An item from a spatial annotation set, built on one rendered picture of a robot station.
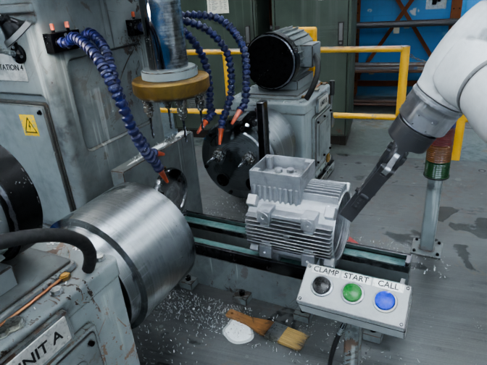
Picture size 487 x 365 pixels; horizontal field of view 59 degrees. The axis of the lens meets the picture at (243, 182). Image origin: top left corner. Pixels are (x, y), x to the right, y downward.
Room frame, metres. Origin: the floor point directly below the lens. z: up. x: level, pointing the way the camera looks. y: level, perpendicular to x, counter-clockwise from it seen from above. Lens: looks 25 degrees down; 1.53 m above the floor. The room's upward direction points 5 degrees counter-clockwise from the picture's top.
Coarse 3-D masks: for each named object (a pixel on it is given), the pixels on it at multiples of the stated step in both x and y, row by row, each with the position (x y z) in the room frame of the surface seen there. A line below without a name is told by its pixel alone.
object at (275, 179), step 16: (272, 160) 0.94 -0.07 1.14; (288, 160) 0.93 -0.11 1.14; (304, 160) 0.91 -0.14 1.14; (256, 176) 0.87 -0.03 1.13; (272, 176) 0.85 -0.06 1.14; (288, 176) 0.83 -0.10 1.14; (304, 176) 0.84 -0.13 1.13; (256, 192) 0.87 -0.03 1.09; (272, 192) 0.85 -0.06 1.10; (288, 192) 0.83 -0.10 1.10
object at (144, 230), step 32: (128, 192) 0.77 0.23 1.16; (64, 224) 0.69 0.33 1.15; (96, 224) 0.66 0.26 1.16; (128, 224) 0.68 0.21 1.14; (160, 224) 0.71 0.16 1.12; (128, 256) 0.62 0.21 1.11; (160, 256) 0.67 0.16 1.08; (192, 256) 0.74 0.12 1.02; (128, 288) 0.60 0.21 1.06; (160, 288) 0.65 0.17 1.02
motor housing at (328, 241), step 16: (304, 192) 0.84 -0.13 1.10; (320, 192) 0.82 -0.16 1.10; (336, 192) 0.81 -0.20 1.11; (256, 208) 0.85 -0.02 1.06; (288, 208) 0.82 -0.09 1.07; (304, 208) 0.81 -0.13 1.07; (320, 208) 0.80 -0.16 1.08; (336, 208) 0.79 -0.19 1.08; (256, 224) 0.83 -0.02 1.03; (272, 224) 0.81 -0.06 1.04; (288, 224) 0.80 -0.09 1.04; (320, 224) 0.78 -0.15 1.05; (336, 224) 0.90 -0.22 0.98; (256, 240) 0.83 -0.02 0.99; (272, 240) 0.81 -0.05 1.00; (288, 240) 0.79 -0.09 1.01; (304, 240) 0.77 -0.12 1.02; (320, 240) 0.76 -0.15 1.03; (336, 240) 0.86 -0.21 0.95; (288, 256) 0.83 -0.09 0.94; (320, 256) 0.76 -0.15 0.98; (336, 256) 0.81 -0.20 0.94
